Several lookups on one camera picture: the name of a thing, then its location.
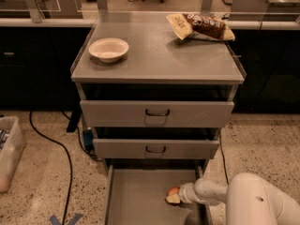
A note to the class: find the blue power box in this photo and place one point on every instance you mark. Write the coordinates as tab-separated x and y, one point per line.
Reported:
88	137

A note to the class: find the grey drawer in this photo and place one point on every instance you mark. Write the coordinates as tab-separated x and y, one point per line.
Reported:
136	195
156	114
160	149

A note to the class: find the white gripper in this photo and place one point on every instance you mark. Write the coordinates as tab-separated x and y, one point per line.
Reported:
184	193

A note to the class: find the orange fruit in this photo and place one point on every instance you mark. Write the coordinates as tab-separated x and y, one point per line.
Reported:
173	190

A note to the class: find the grey middle drawer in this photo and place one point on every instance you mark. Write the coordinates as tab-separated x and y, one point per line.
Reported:
160	149

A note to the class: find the grey drawer cabinet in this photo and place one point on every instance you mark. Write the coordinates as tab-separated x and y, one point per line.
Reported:
157	67

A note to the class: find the grey top drawer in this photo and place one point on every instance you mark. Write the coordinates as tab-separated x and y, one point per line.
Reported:
156	114

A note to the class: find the grey bottom drawer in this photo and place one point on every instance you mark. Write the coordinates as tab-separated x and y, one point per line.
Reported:
136	195

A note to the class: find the clear plastic storage bin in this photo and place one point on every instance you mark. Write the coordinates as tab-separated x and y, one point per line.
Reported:
12	149

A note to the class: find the white bowl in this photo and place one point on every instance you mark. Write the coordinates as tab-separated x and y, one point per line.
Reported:
108	50

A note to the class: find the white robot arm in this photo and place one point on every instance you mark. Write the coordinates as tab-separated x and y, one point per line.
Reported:
249	200

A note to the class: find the brown yellow chip bag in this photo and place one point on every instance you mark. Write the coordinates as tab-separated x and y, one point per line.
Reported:
197	26

